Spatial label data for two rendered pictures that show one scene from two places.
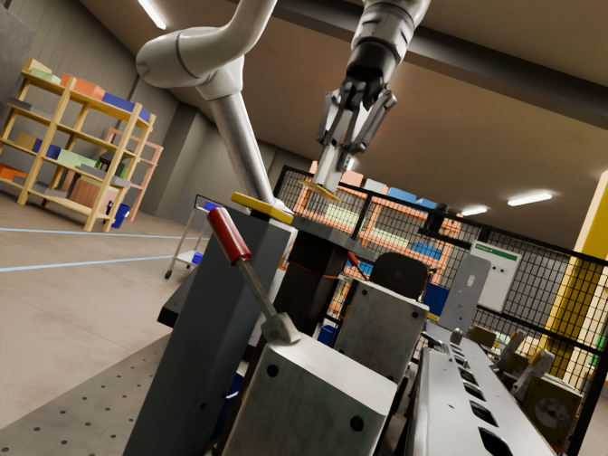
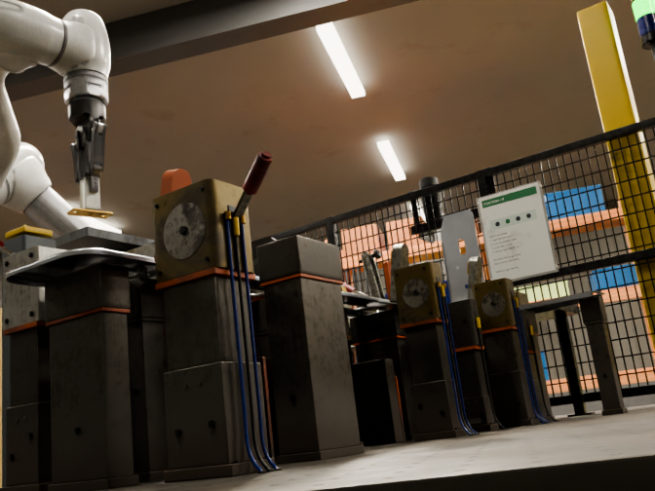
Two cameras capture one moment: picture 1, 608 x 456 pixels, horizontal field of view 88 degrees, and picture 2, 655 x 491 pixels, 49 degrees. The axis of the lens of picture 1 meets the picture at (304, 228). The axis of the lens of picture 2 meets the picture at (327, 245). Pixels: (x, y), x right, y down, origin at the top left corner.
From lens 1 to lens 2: 1.11 m
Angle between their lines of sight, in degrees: 16
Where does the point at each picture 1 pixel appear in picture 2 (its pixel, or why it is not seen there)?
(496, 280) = (529, 233)
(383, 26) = (73, 87)
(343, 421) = (27, 258)
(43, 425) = not seen: outside the picture
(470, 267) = (453, 231)
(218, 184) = not seen: hidden behind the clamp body
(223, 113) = (41, 215)
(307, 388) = (17, 259)
